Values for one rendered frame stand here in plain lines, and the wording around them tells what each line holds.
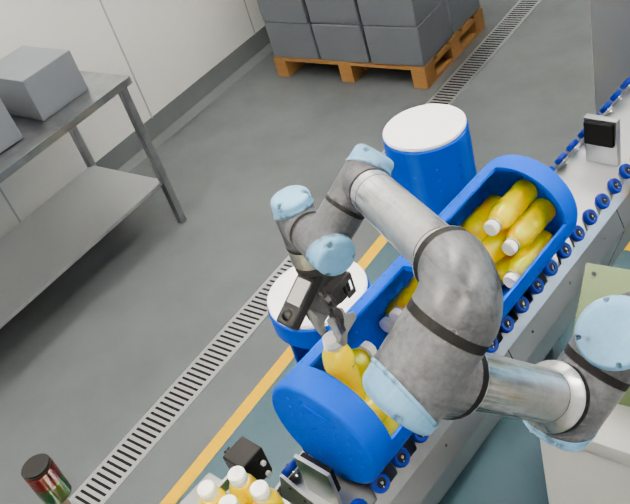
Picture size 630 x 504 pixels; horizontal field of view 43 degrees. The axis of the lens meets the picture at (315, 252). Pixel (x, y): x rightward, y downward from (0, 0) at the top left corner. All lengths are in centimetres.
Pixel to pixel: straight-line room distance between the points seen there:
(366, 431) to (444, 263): 68
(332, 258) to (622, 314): 46
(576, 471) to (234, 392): 202
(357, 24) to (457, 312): 425
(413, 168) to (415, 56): 245
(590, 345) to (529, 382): 17
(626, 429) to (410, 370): 67
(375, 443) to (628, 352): 56
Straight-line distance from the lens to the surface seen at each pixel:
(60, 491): 178
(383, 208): 118
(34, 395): 398
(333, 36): 528
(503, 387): 114
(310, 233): 134
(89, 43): 514
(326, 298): 151
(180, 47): 562
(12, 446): 382
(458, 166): 265
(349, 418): 161
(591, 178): 252
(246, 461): 187
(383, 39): 507
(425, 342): 98
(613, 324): 133
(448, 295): 98
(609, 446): 156
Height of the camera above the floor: 241
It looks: 37 degrees down
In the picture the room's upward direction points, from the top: 19 degrees counter-clockwise
